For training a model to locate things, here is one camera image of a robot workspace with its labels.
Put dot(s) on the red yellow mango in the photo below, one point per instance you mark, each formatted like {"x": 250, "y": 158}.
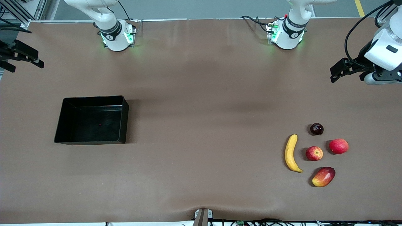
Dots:
{"x": 323, "y": 177}

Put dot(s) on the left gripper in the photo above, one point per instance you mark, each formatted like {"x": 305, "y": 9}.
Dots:
{"x": 364, "y": 55}

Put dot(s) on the smooth table cover mat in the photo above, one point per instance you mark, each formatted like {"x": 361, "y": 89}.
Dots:
{"x": 204, "y": 125}

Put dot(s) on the yellow banana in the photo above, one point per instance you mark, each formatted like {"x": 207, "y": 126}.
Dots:
{"x": 289, "y": 153}

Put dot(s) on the brown post with grey bracket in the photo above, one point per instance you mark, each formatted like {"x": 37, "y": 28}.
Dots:
{"x": 202, "y": 218}

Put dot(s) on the large red apple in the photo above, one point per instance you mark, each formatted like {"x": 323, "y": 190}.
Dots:
{"x": 339, "y": 146}

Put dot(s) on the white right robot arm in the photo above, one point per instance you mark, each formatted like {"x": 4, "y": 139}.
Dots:
{"x": 114, "y": 34}

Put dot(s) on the silver table edge rail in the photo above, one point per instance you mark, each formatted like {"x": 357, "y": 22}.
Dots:
{"x": 204, "y": 19}

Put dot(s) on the small red yellow apple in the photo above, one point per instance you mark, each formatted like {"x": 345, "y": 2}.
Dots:
{"x": 314, "y": 153}

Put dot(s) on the aluminium frame with black struts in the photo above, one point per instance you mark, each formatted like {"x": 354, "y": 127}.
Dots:
{"x": 39, "y": 9}

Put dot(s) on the black plastic tray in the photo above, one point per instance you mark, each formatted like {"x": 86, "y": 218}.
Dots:
{"x": 94, "y": 122}

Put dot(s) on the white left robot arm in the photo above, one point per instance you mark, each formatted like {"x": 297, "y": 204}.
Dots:
{"x": 292, "y": 31}

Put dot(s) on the dark purple plum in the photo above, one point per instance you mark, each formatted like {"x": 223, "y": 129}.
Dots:
{"x": 317, "y": 129}

